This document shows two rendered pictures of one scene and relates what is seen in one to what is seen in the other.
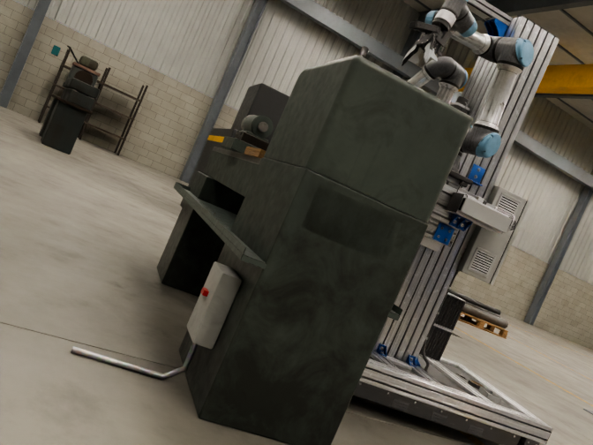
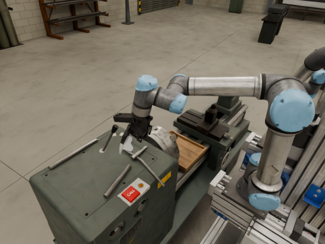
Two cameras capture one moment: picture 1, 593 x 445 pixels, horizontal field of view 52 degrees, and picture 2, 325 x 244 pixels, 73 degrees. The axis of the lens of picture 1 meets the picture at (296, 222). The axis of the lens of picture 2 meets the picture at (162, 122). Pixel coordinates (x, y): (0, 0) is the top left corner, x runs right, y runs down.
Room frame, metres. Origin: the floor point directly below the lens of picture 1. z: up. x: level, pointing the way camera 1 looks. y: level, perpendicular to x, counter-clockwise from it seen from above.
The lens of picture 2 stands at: (2.04, -0.87, 2.09)
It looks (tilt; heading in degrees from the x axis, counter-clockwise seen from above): 36 degrees down; 56
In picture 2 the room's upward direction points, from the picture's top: 3 degrees clockwise
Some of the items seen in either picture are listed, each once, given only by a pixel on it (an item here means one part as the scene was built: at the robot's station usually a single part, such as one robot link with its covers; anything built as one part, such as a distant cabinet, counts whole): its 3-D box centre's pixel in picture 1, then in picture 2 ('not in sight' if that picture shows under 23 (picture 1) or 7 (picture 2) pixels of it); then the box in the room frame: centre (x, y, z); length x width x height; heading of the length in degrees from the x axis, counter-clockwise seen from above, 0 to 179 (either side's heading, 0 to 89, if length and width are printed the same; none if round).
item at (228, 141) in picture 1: (272, 162); (206, 127); (3.28, 0.25, 0.90); 0.53 x 0.30 x 0.06; 109
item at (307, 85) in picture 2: not in sight; (309, 88); (3.60, -0.29, 1.46); 0.11 x 0.08 x 0.11; 130
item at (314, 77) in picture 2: not in sight; (318, 75); (3.61, -0.30, 1.56); 0.11 x 0.08 x 0.09; 40
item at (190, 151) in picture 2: (285, 166); (177, 149); (2.89, 0.15, 0.89); 0.36 x 0.30 x 0.04; 109
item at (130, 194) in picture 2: not in sight; (130, 194); (2.28, -0.30, 1.26); 0.06 x 0.06 x 0.02; 19
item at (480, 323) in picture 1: (468, 317); not in sight; (10.83, -3.49, 0.07); 1.24 x 0.86 x 0.14; 113
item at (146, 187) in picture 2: not in sight; (134, 194); (2.30, -0.29, 1.23); 0.13 x 0.08 x 0.06; 19
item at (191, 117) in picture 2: (274, 152); (202, 124); (3.23, 0.25, 0.95); 0.43 x 0.18 x 0.04; 109
